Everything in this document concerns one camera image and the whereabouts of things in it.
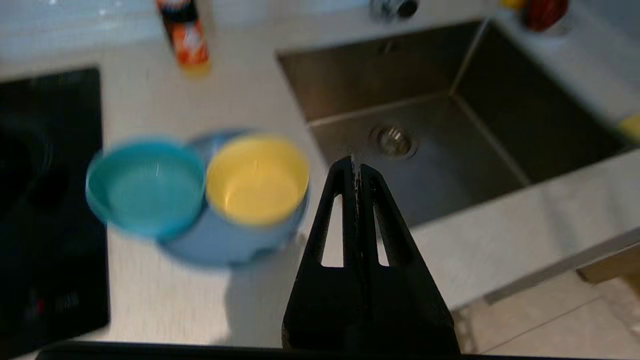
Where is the white orange dish soap bottle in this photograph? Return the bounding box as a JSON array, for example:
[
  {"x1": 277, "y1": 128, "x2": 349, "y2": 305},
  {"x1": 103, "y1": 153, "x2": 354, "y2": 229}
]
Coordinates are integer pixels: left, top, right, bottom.
[{"x1": 154, "y1": 0, "x2": 211, "y2": 72}]

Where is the yellow sponge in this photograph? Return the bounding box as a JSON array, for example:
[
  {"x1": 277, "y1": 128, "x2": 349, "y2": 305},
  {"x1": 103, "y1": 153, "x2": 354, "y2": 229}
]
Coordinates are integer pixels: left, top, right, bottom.
[{"x1": 617, "y1": 114, "x2": 640, "y2": 144}]

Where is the black induction cooktop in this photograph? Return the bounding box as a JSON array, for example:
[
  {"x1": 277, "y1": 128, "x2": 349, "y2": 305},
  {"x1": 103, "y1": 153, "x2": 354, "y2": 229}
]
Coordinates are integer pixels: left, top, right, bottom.
[{"x1": 0, "y1": 67, "x2": 111, "y2": 359}]

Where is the round metal sink drain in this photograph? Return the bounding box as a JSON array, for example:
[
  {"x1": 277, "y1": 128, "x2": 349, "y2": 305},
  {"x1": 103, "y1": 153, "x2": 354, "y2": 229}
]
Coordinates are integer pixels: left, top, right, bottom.
[{"x1": 370, "y1": 125, "x2": 419, "y2": 160}]

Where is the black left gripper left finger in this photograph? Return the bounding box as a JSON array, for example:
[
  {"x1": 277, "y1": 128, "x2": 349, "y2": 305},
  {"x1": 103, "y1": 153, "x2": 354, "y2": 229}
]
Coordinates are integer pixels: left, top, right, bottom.
[{"x1": 282, "y1": 156, "x2": 366, "y2": 351}]

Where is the stainless steel sink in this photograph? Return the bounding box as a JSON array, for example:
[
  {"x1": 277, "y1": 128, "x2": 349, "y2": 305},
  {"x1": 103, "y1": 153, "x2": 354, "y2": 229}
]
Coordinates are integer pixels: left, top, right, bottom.
[{"x1": 275, "y1": 19, "x2": 632, "y2": 229}]

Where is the wooden cabinet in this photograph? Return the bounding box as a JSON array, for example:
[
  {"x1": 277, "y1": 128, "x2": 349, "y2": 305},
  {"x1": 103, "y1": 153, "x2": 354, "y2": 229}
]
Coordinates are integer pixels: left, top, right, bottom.
[{"x1": 575, "y1": 244, "x2": 640, "y2": 287}]

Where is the teal plastic bowl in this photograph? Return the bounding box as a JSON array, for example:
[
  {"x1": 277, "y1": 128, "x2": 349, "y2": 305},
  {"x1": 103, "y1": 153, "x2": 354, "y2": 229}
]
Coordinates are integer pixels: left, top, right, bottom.
[{"x1": 85, "y1": 139, "x2": 207, "y2": 239}]

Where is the dark red apple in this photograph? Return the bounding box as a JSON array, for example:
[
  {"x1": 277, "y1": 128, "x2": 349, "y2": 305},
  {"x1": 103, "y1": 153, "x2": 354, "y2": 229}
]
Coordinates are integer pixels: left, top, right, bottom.
[{"x1": 522, "y1": 0, "x2": 570, "y2": 32}]

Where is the chrome faucet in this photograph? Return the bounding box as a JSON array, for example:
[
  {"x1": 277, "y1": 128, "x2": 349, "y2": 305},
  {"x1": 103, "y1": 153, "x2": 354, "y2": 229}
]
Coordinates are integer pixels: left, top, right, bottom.
[{"x1": 369, "y1": 0, "x2": 419, "y2": 22}]

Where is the yellow plastic bowl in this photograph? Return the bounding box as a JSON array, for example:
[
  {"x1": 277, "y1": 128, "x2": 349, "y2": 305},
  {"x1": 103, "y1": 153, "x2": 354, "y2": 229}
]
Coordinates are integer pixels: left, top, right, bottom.
[{"x1": 204, "y1": 133, "x2": 310, "y2": 229}]

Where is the blue-grey plate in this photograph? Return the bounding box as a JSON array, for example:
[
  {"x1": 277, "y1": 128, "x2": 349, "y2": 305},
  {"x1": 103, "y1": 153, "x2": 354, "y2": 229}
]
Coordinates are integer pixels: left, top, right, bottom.
[{"x1": 157, "y1": 129, "x2": 311, "y2": 269}]

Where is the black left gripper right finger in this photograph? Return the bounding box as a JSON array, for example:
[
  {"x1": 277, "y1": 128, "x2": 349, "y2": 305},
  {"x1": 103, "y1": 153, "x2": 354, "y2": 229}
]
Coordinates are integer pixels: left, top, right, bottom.
[{"x1": 357, "y1": 164, "x2": 460, "y2": 354}]

